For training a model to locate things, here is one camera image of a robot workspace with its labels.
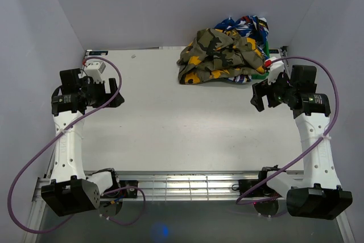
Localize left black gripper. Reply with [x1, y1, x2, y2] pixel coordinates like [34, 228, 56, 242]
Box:
[80, 78, 124, 108]

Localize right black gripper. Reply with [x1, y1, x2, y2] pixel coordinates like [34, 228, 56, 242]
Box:
[250, 69, 295, 112]

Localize camouflage yellow green trousers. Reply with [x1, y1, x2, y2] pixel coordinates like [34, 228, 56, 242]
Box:
[177, 28, 266, 85]

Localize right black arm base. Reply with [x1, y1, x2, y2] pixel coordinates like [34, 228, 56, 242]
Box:
[231, 179, 287, 217]

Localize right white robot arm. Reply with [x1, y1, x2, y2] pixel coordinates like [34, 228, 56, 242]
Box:
[251, 60, 353, 220]

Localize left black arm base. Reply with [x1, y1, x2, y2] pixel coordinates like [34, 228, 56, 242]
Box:
[98, 180, 139, 216]

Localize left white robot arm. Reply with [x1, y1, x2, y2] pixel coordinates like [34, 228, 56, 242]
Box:
[41, 62, 125, 216]

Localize blue white red trousers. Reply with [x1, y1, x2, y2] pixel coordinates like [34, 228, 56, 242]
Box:
[206, 15, 269, 83]

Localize left dark corner label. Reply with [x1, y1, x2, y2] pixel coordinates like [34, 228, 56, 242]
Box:
[88, 51, 109, 56]

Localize green plastic tray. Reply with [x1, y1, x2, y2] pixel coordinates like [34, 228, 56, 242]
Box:
[251, 40, 270, 80]

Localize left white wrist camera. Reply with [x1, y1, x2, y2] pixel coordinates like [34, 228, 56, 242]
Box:
[84, 60, 106, 83]

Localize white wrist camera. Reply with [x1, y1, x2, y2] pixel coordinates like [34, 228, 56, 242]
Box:
[84, 60, 106, 83]
[264, 57, 285, 85]

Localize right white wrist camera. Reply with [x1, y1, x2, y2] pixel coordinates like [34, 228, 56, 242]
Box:
[264, 57, 285, 85]

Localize aluminium frame rail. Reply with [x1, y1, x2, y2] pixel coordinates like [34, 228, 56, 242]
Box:
[34, 171, 269, 204]

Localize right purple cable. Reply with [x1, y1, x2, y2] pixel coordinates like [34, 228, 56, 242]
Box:
[235, 56, 340, 218]

